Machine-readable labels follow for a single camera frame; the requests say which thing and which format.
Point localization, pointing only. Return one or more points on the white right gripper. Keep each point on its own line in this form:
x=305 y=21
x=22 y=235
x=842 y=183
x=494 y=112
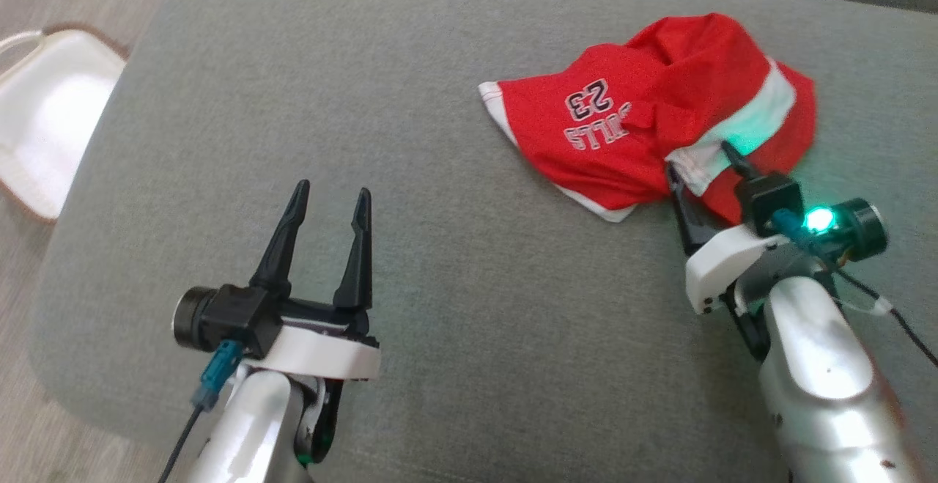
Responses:
x=722 y=263

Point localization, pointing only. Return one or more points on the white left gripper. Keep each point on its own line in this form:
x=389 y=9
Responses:
x=322 y=355

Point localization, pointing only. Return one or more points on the red white-striped Bulls shorts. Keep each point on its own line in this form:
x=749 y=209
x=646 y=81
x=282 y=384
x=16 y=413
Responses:
x=586 y=146

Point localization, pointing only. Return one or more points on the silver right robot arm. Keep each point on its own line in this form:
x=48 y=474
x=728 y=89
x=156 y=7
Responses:
x=821 y=366

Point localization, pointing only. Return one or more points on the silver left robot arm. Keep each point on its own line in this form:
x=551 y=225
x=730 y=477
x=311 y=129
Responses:
x=249 y=432

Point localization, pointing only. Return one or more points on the wide grey sofa seat cushion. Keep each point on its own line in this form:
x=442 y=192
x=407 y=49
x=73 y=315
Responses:
x=476 y=322

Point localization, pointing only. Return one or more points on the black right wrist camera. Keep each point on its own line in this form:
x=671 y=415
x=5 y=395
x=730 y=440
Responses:
x=766 y=201

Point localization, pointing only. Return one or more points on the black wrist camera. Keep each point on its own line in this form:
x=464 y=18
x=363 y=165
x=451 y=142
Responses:
x=766 y=201
x=242 y=318

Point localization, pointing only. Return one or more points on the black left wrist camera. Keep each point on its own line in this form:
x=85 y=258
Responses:
x=242 y=318

